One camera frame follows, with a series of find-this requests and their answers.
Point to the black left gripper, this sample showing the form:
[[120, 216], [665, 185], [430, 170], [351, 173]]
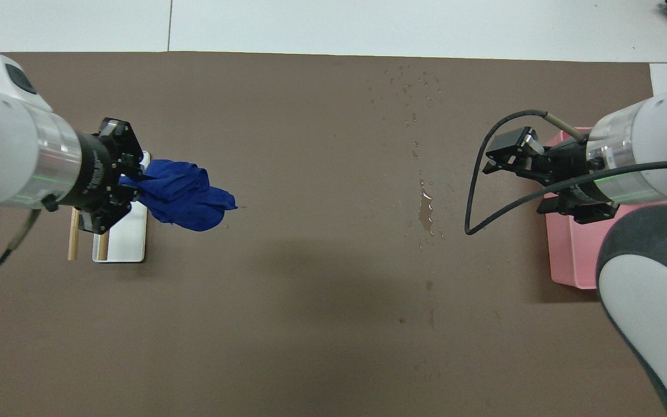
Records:
[[102, 174]]

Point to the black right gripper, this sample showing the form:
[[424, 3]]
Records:
[[565, 168]]

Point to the blue towel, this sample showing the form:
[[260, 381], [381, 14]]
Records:
[[183, 197]]

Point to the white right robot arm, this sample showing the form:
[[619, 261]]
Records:
[[652, 324]]

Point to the spilled water drops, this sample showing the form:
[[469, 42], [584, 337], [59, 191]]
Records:
[[425, 214]]

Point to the white rack with wooden rods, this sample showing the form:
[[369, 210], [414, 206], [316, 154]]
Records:
[[128, 243]]

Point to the pink plastic bin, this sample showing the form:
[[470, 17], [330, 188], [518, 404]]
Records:
[[571, 255]]

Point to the brown table mat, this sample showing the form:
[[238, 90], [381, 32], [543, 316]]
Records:
[[310, 318]]

